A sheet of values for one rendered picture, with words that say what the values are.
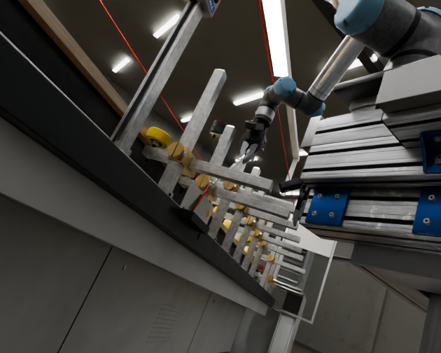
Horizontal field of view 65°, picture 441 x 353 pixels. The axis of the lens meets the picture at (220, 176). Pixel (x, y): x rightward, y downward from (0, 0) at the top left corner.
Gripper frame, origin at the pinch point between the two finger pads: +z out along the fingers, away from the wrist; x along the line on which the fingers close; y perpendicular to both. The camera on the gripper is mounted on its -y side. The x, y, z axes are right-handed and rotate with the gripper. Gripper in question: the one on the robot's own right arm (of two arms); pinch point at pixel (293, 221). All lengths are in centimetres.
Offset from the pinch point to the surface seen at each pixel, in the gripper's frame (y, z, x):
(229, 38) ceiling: -335, -490, 446
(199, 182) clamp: -33.9, -1.2, -8.4
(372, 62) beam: -24, -469, 440
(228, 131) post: -33.1, -24.8, -5.6
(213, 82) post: -33, -27, -31
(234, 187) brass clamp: -30.5, -11.7, 17.6
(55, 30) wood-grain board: -51, -5, -70
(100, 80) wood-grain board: -51, -6, -53
